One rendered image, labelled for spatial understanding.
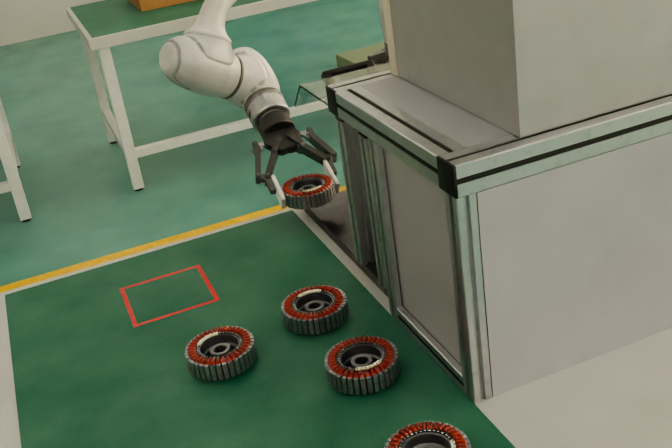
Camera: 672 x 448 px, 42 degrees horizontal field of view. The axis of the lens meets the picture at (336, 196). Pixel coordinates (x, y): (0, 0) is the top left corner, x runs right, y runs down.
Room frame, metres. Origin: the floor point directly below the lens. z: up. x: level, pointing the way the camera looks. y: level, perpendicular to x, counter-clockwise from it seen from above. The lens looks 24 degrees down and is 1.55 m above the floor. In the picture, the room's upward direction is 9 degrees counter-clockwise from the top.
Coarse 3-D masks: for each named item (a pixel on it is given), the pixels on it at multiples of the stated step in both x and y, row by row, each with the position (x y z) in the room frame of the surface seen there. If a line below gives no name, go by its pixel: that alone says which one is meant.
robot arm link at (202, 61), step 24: (216, 0) 1.89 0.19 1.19; (216, 24) 1.86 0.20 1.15; (168, 48) 1.80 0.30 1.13; (192, 48) 1.80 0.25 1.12; (216, 48) 1.82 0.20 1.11; (168, 72) 1.79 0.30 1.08; (192, 72) 1.78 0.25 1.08; (216, 72) 1.81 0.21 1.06; (240, 72) 1.85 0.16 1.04; (216, 96) 1.84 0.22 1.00
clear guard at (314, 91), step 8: (384, 64) 1.67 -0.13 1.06; (352, 72) 1.64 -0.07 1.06; (360, 72) 1.64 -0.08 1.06; (368, 72) 1.63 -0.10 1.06; (376, 72) 1.62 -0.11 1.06; (320, 80) 1.62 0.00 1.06; (328, 80) 1.62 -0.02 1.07; (336, 80) 1.61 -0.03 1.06; (344, 80) 1.60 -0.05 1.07; (304, 88) 1.59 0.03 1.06; (312, 88) 1.58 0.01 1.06; (320, 88) 1.57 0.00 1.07; (304, 96) 1.65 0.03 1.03; (312, 96) 1.66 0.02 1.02; (320, 96) 1.52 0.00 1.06; (296, 104) 1.66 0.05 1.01; (304, 104) 1.67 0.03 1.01
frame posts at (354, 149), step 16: (352, 128) 1.42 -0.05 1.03; (352, 144) 1.43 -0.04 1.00; (352, 160) 1.42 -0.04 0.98; (368, 160) 1.32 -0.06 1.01; (352, 176) 1.41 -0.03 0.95; (368, 176) 1.33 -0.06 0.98; (352, 192) 1.41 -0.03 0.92; (368, 192) 1.34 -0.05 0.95; (352, 208) 1.42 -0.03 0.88; (368, 208) 1.42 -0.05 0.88; (352, 224) 1.43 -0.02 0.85; (368, 224) 1.42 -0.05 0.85; (368, 240) 1.42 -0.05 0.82; (368, 256) 1.43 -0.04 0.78; (384, 272) 1.32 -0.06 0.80
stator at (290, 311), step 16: (320, 288) 1.33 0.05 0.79; (336, 288) 1.32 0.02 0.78; (288, 304) 1.29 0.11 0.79; (304, 304) 1.32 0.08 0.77; (320, 304) 1.29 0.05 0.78; (336, 304) 1.27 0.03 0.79; (288, 320) 1.26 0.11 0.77; (304, 320) 1.24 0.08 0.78; (320, 320) 1.23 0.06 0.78; (336, 320) 1.25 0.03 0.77
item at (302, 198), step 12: (288, 180) 1.70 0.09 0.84; (300, 180) 1.70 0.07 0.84; (312, 180) 1.69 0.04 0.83; (324, 180) 1.67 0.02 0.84; (288, 192) 1.63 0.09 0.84; (300, 192) 1.62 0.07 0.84; (312, 192) 1.62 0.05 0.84; (324, 192) 1.62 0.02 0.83; (288, 204) 1.63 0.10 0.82; (300, 204) 1.61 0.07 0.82; (312, 204) 1.61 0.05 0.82; (324, 204) 1.62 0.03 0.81
